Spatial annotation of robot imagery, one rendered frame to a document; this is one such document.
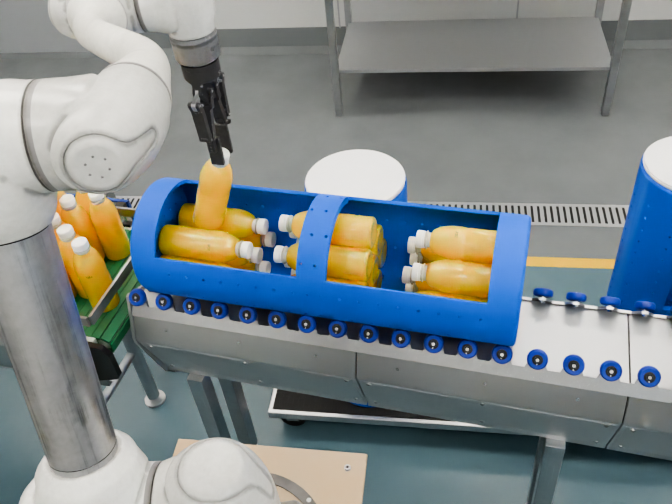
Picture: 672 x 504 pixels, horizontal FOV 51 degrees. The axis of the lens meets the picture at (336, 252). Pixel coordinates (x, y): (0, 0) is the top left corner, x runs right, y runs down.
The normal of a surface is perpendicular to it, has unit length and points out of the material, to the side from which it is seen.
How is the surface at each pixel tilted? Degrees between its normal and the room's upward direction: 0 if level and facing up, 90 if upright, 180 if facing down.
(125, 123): 54
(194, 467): 11
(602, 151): 0
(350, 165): 0
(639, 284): 90
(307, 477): 1
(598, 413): 70
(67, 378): 79
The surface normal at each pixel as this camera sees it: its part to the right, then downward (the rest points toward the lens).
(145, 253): -0.28, 0.29
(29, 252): 0.70, 0.28
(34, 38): -0.14, 0.68
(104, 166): 0.20, 0.55
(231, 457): -0.04, -0.71
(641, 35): -0.15, 0.48
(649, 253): -0.76, 0.48
